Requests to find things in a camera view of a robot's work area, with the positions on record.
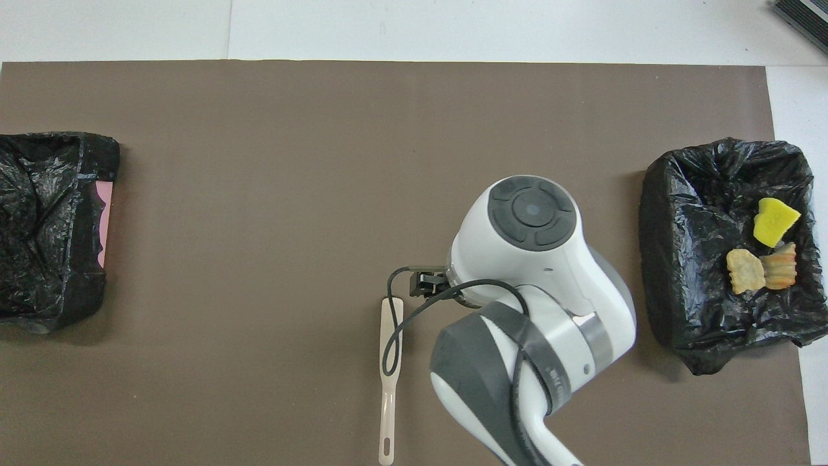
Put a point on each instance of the beige hand brush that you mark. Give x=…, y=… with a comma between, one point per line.
x=388, y=401

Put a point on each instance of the dark grey ribbed device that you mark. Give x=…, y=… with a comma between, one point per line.
x=808, y=16

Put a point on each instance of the brown table mat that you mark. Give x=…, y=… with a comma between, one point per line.
x=194, y=259

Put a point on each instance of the pale ridged dumpling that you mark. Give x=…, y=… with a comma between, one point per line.
x=745, y=270

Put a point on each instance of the yellow sponge piece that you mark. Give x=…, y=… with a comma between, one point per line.
x=775, y=223

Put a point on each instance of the striped croissant piece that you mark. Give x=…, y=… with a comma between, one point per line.
x=779, y=266

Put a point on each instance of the pink bin with black bag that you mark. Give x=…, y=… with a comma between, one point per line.
x=39, y=226

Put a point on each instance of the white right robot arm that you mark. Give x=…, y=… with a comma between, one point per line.
x=537, y=259

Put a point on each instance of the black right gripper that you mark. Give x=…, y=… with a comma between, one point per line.
x=428, y=283

